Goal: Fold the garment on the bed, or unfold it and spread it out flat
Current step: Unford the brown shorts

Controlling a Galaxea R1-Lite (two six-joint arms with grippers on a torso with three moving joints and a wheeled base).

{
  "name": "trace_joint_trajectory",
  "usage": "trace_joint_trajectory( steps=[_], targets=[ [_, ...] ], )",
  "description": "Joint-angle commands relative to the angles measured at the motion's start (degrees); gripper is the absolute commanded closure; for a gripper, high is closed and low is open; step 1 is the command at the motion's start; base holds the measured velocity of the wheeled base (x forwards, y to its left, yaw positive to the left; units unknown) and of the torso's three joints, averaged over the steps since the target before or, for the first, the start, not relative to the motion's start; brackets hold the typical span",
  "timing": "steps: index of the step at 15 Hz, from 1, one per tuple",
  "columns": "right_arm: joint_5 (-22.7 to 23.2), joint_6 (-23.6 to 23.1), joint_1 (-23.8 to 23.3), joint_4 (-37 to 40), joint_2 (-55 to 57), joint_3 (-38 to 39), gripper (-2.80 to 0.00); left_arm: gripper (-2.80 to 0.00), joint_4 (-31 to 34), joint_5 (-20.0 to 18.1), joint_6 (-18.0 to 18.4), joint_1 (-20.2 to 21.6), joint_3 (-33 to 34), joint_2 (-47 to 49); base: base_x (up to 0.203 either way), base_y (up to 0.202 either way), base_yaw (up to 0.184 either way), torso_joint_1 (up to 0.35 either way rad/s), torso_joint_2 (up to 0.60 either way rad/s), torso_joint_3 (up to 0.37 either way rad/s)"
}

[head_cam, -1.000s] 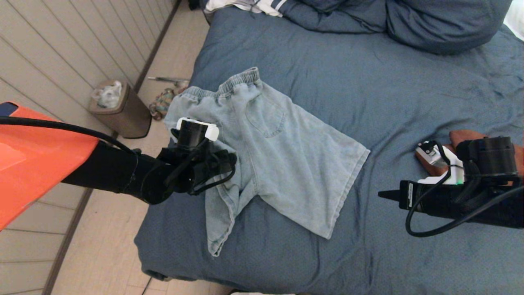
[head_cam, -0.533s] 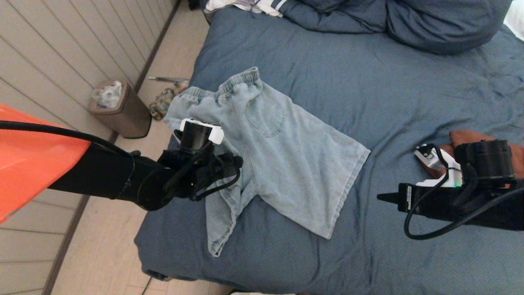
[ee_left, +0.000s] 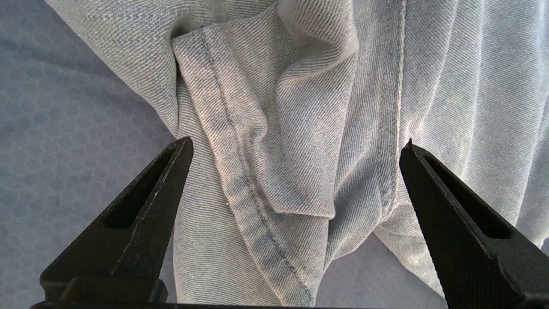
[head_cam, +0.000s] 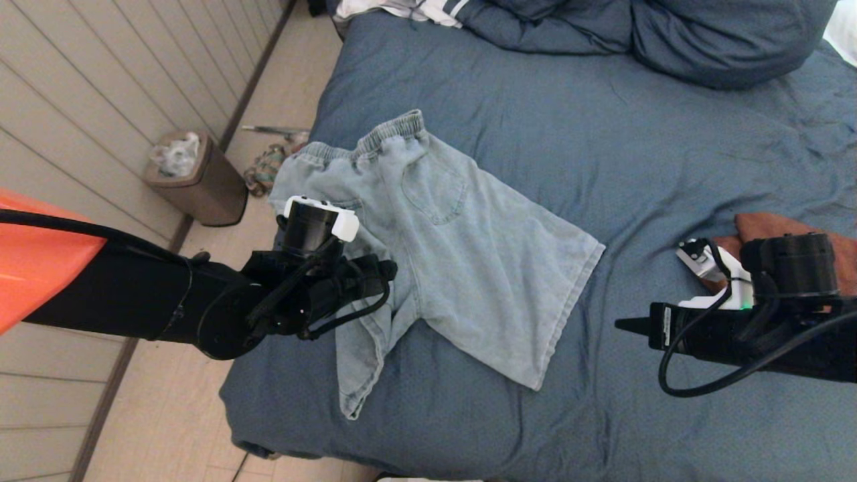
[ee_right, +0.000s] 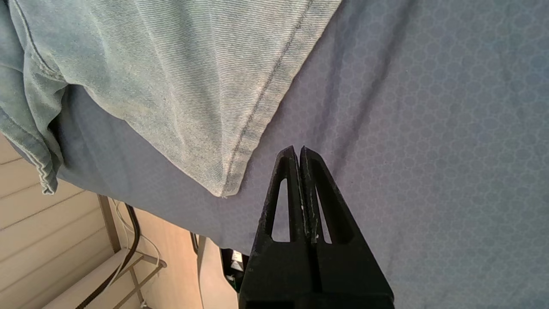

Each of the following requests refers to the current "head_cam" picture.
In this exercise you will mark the silver metal object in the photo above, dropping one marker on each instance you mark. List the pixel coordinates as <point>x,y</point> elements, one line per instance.
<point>268,128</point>

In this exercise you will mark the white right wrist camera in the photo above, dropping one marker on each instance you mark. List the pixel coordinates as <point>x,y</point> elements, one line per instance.
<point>730,281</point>

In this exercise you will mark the small black object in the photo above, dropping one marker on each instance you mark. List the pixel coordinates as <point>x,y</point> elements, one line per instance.
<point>317,7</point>

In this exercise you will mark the crumpled blue blanket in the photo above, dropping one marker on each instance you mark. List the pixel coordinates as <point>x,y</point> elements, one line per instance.
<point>549,28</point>

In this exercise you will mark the clear plastic bin liner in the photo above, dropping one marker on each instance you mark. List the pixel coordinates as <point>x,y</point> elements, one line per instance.
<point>177,155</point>

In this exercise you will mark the rust brown shorts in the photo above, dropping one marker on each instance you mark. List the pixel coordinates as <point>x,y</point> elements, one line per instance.
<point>770,224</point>

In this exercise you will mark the brown metal trash bin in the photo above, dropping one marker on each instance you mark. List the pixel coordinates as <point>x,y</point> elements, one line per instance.
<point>214,191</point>

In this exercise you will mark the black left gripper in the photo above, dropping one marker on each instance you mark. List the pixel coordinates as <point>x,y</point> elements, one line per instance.
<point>348,288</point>

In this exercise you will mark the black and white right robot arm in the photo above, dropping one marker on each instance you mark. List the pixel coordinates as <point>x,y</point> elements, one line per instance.
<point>797,268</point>

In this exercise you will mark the blue pillow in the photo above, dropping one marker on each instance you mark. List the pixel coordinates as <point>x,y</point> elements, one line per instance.
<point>726,39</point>

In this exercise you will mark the white pillow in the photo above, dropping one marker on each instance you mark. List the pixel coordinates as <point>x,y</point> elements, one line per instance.
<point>843,33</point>

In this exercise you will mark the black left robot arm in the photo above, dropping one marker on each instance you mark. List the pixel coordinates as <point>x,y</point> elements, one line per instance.
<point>134,294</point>

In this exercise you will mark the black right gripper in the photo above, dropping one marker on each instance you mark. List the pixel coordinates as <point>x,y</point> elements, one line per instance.
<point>723,335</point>

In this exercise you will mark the multicoloured cloth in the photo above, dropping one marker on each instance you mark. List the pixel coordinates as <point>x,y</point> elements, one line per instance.
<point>264,171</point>

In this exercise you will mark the blue bed cover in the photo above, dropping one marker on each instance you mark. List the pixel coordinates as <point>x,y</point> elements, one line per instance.
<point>602,134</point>

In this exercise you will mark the white striped garment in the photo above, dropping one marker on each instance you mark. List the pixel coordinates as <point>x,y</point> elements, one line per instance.
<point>402,8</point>

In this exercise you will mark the light blue denim shorts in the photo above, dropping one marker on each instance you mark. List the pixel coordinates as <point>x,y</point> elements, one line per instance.
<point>469,268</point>

